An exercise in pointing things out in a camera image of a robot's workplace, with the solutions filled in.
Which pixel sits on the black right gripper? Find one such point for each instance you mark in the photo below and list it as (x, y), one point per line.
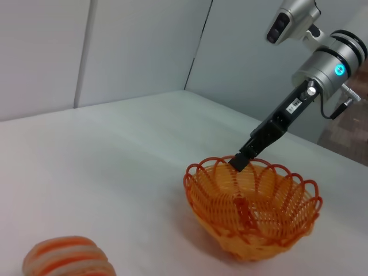
(283, 115)

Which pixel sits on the orange white striped bread roll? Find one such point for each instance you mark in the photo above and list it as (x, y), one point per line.
(69, 257)

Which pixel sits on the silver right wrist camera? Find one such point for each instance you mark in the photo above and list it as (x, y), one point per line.
(291, 18)

